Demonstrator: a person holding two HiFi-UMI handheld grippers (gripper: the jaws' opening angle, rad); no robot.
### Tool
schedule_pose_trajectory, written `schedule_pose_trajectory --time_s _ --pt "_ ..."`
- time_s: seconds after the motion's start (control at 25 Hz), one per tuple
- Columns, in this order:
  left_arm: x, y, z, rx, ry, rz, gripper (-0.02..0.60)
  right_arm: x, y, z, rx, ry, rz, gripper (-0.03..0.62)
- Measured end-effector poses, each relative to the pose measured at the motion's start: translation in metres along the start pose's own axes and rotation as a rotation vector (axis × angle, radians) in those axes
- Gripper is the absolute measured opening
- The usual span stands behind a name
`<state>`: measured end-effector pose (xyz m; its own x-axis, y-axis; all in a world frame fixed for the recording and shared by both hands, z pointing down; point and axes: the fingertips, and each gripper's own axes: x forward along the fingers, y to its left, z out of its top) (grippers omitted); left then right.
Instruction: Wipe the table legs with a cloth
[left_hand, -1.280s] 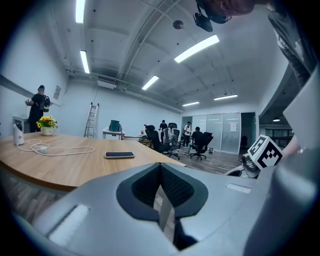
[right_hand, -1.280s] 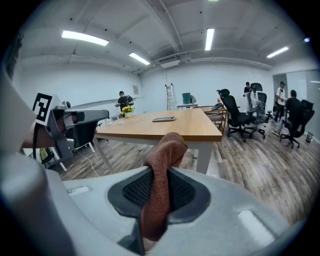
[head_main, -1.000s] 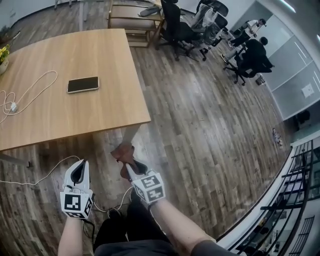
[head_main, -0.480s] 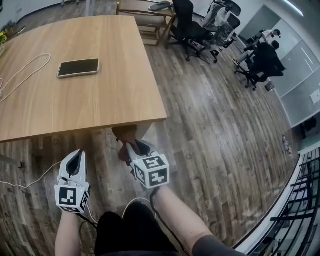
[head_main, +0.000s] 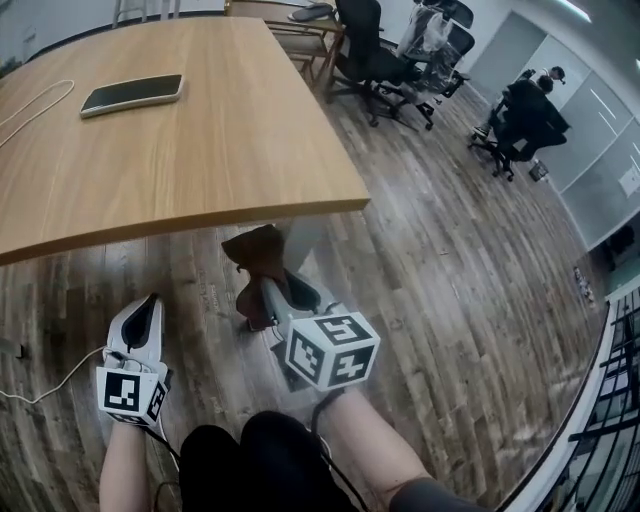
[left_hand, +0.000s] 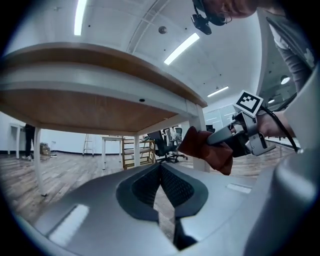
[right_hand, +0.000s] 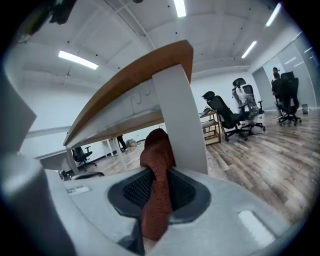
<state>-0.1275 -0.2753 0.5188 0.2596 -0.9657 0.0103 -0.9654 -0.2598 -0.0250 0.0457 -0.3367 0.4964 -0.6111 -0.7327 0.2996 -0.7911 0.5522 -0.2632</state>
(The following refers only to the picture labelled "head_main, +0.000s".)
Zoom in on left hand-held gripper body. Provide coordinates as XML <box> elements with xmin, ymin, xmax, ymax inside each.
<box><xmin>96</xmin><ymin>344</ymin><xmax>174</xmax><ymax>428</ymax></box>

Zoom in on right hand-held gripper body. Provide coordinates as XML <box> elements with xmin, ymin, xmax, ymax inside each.
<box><xmin>272</xmin><ymin>299</ymin><xmax>381</xmax><ymax>393</ymax></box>

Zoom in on brown cloth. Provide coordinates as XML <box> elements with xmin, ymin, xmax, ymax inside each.
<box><xmin>221</xmin><ymin>224</ymin><xmax>291</xmax><ymax>332</ymax></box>

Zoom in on person's right forearm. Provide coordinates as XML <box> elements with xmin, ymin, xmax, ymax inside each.
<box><xmin>319</xmin><ymin>389</ymin><xmax>436</xmax><ymax>512</ymax></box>

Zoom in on person's left forearm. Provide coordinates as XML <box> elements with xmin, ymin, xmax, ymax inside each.
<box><xmin>98</xmin><ymin>424</ymin><xmax>151</xmax><ymax>512</ymax></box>

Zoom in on wooden table with white legs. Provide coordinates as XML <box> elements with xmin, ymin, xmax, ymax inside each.
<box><xmin>0</xmin><ymin>16</ymin><xmax>372</xmax><ymax>360</ymax></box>

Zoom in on person's black trousers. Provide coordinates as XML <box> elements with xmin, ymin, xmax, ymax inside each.
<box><xmin>178</xmin><ymin>410</ymin><xmax>361</xmax><ymax>512</ymax></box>

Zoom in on person's grey shirt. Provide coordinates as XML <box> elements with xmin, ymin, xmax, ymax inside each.
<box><xmin>389</xmin><ymin>477</ymin><xmax>484</xmax><ymax>512</ymax></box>

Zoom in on smartphone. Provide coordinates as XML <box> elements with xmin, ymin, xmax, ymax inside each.
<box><xmin>79</xmin><ymin>74</ymin><xmax>185</xmax><ymax>120</ymax></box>

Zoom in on wooden shelf rack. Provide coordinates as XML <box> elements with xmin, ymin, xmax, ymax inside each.
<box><xmin>227</xmin><ymin>0</ymin><xmax>346</xmax><ymax>91</ymax></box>

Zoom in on black office chair with headrest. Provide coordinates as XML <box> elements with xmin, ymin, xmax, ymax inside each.
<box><xmin>327</xmin><ymin>0</ymin><xmax>436</xmax><ymax>132</ymax></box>

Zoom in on row of small floor items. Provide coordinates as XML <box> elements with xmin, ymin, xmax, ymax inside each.
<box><xmin>573</xmin><ymin>267</ymin><xmax>596</xmax><ymax>301</ymax></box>

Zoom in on black metal rack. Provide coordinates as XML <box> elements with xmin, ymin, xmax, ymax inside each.
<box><xmin>569</xmin><ymin>294</ymin><xmax>640</xmax><ymax>512</ymax></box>

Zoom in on grey slipper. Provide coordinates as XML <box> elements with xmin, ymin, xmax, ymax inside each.
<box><xmin>287</xmin><ymin>3</ymin><xmax>335</xmax><ymax>22</ymax></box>

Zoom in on plastic-wrapped grey office chair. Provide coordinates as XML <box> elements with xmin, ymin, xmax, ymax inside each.
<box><xmin>397</xmin><ymin>0</ymin><xmax>476</xmax><ymax>101</ymax></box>

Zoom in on ceiling light strip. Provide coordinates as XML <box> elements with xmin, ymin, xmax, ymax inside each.
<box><xmin>562</xmin><ymin>0</ymin><xmax>594</xmax><ymax>21</ymax></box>

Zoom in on black cable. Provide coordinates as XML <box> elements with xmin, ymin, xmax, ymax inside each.
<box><xmin>149</xmin><ymin>422</ymin><xmax>184</xmax><ymax>464</ymax></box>
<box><xmin>312</xmin><ymin>392</ymin><xmax>374</xmax><ymax>512</ymax></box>

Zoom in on long white cable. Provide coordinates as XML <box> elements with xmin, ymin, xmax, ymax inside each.
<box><xmin>0</xmin><ymin>347</ymin><xmax>109</xmax><ymax>405</ymax></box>

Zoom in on white charging cable with plug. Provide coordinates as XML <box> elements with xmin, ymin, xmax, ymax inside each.
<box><xmin>0</xmin><ymin>78</ymin><xmax>76</xmax><ymax>149</ymax></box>

